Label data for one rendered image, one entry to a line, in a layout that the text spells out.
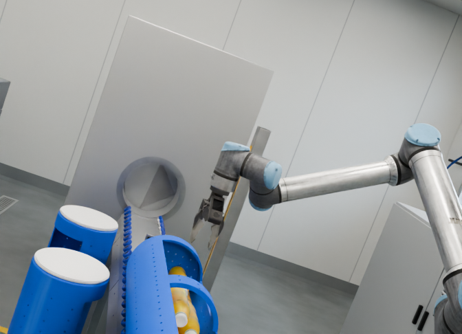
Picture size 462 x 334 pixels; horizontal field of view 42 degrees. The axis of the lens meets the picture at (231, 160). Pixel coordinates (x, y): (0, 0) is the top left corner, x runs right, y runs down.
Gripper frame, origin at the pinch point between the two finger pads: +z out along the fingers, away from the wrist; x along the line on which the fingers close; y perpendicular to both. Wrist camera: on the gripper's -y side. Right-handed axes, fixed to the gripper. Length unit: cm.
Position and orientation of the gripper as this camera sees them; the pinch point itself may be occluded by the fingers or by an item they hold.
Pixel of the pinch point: (201, 242)
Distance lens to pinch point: 210.4
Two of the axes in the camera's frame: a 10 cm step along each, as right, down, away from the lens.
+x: -9.2, -3.2, -2.2
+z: -3.5, 9.3, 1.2
